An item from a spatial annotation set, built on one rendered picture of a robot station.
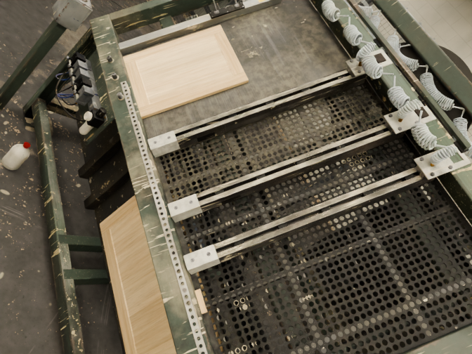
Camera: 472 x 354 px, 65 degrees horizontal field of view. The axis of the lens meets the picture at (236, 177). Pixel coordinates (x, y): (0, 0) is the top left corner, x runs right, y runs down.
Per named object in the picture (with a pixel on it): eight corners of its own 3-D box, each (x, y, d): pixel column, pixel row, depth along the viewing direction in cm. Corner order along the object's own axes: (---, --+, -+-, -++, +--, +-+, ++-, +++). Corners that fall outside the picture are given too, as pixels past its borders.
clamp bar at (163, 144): (150, 144, 177) (134, 114, 156) (376, 64, 187) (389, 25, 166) (156, 161, 173) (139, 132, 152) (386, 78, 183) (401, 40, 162)
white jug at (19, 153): (0, 154, 216) (17, 135, 208) (17, 159, 224) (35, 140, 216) (1, 168, 212) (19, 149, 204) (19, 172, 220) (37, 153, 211)
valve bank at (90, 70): (48, 66, 202) (73, 36, 192) (72, 77, 213) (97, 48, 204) (60, 138, 179) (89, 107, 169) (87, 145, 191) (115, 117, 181)
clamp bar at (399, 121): (170, 206, 162) (154, 182, 140) (414, 115, 172) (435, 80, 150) (176, 227, 157) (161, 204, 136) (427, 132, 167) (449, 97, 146)
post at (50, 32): (-9, 100, 233) (56, 15, 202) (1, 103, 238) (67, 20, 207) (-9, 107, 230) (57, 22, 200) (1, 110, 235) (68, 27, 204)
